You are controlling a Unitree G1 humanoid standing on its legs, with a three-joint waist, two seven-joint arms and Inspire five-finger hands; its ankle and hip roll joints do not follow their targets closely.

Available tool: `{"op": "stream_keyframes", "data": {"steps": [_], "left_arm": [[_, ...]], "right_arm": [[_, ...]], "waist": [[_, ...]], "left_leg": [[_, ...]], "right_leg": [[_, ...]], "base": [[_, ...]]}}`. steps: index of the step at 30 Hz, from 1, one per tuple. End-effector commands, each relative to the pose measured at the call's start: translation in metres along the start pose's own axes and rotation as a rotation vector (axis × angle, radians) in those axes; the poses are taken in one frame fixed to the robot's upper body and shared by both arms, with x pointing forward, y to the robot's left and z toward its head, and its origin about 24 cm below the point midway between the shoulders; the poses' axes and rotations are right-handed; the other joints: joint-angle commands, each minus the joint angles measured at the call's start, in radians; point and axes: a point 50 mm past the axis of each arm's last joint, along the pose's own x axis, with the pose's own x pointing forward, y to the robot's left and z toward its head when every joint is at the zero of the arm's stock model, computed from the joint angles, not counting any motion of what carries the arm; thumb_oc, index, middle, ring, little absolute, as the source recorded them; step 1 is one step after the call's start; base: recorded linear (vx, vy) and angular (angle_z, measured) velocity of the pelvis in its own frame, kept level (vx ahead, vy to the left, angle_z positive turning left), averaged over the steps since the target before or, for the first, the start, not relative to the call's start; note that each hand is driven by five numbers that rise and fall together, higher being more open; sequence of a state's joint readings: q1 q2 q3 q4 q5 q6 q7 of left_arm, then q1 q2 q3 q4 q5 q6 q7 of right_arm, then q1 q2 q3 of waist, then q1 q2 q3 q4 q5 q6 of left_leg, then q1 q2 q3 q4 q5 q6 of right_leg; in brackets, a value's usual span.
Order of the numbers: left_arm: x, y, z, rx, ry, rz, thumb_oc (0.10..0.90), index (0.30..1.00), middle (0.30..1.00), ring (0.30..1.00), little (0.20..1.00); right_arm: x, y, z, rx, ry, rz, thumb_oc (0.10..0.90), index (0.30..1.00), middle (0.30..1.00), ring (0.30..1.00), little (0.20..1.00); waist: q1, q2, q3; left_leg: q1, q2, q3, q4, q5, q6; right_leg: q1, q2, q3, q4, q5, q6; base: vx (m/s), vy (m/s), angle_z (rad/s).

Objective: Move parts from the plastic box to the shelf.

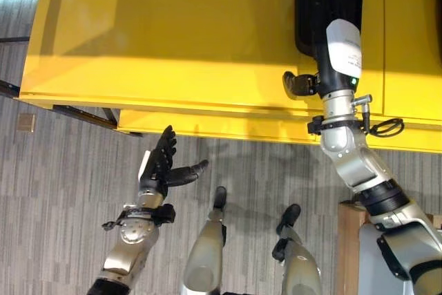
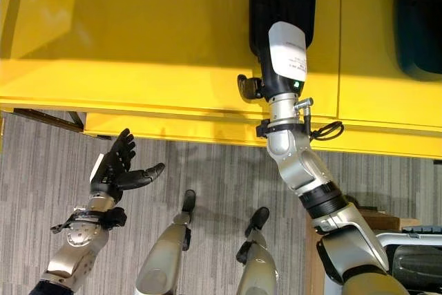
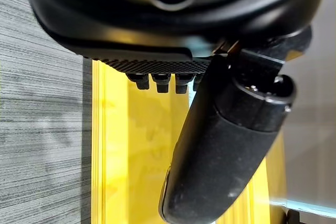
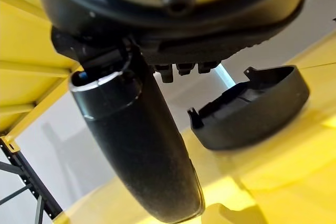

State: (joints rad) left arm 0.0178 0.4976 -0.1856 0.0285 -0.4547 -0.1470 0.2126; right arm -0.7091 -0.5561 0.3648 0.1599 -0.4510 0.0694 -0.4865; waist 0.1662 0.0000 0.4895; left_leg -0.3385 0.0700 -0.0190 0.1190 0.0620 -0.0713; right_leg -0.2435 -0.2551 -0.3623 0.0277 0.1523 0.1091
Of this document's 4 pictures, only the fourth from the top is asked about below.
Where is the black sole-shaped plastic part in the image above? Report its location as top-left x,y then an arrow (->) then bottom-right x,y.
187,65 -> 310,151

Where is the black perforated shelf upright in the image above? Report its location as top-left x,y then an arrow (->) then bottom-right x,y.
0,137 -> 64,221

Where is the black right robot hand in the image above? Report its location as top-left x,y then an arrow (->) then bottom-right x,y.
35,0 -> 312,224

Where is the yellow metal shelf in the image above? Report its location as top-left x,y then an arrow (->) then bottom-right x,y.
0,0 -> 336,224

